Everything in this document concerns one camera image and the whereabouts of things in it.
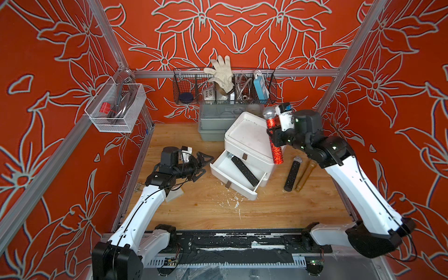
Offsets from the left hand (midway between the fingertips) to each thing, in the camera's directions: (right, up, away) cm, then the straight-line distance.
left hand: (210, 163), depth 74 cm
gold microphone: (+50, -11, +18) cm, 54 cm away
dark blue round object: (-16, +35, +26) cm, 47 cm away
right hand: (+22, +15, -8) cm, 28 cm away
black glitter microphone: (+18, -6, +8) cm, 20 cm away
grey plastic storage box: (+1, +22, +21) cm, 31 cm away
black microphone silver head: (+43, -8, +19) cm, 48 cm away
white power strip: (-2, +35, +19) cm, 40 cm away
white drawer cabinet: (+17, +11, +8) cm, 22 cm away
